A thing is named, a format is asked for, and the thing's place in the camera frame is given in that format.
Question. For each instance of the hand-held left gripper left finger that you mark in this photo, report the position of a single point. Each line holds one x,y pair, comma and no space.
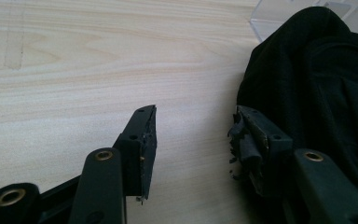
136,152

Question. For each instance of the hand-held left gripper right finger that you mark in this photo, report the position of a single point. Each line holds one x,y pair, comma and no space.
261,140

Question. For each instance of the black cloth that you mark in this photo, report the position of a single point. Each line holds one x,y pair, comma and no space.
320,87

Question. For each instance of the clear plastic organizer box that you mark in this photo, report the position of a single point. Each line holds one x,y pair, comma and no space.
298,17

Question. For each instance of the clear tape strip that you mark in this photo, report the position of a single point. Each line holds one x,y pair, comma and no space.
14,49

